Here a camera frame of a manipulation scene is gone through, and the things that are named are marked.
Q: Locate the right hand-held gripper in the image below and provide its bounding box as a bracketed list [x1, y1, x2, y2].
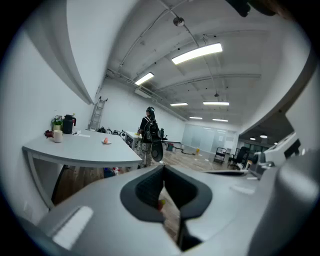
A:
[249, 131, 320, 256]

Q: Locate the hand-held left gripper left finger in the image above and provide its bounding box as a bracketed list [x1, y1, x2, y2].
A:
[37, 164, 185, 256]

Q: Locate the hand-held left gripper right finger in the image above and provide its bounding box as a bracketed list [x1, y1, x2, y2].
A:
[163, 164, 277, 256]

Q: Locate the large white table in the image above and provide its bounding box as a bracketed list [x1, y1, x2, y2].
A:
[21, 129, 143, 210]

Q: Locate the white cup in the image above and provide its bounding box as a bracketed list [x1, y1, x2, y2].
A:
[52, 129, 64, 144]

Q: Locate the black kettle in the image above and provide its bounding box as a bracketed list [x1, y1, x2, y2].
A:
[61, 114, 77, 135]

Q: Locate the metal ladder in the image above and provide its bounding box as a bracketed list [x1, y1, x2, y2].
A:
[87, 96, 109, 132]

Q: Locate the white air conditioner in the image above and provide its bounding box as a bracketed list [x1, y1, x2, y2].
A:
[134, 87, 152, 99]

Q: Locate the round ceiling fixture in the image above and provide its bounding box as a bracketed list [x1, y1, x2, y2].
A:
[172, 16, 186, 28]

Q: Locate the black vacuum hose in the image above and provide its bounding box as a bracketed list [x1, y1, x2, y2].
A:
[174, 147, 196, 156]

